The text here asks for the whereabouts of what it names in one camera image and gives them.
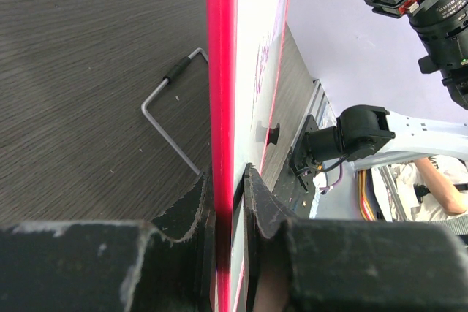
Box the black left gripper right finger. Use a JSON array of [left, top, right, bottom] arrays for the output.
[[244, 165, 467, 311]]

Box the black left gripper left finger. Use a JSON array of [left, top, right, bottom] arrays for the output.
[[1, 172, 215, 311]]

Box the pink framed whiteboard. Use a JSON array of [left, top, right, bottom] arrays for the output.
[[206, 0, 289, 311]]

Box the person forearm in background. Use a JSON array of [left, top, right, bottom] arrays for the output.
[[414, 156, 467, 216]]

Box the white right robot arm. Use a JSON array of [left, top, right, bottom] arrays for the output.
[[290, 0, 467, 186]]

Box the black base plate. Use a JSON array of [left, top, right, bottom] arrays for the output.
[[273, 149, 321, 219]]

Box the yellow red wire bundle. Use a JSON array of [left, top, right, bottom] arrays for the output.
[[357, 169, 377, 222]]

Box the right aluminium frame post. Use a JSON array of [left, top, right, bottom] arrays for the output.
[[305, 80, 336, 129]]

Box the metal wire board stand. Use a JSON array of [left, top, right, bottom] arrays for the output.
[[140, 47, 211, 175]]

